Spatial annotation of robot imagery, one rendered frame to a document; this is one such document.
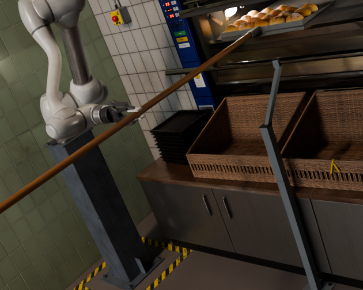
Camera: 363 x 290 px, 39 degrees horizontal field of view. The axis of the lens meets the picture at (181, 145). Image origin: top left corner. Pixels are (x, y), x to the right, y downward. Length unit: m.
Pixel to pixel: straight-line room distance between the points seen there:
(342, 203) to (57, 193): 1.87
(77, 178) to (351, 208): 1.51
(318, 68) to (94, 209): 1.49
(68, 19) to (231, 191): 1.19
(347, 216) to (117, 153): 1.88
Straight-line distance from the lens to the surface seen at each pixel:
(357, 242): 2.47
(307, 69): 2.74
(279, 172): 2.35
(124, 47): 3.57
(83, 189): 3.02
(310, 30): 2.67
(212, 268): 3.14
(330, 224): 2.48
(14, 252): 3.37
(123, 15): 3.37
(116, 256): 3.24
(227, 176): 2.73
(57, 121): 2.33
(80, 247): 3.62
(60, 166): 1.98
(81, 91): 2.91
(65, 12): 2.62
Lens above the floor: 1.83
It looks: 22 degrees down
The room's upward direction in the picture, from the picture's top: 21 degrees counter-clockwise
